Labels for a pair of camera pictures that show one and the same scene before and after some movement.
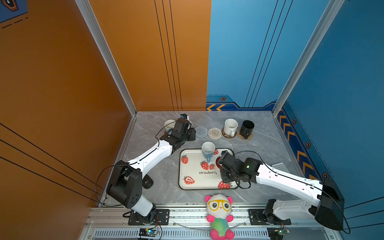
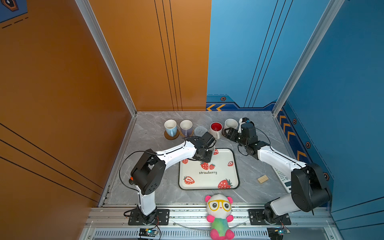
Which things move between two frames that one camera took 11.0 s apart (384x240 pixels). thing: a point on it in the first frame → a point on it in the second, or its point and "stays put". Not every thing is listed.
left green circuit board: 147,232 stays put
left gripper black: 192,134 → 208,160
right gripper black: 224,179 → 231,130
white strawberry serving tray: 195,173 stays put
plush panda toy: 219,207 stays put
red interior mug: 217,164 → 215,129
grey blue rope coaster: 201,131 stays put
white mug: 230,127 stays put
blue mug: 169,124 stays put
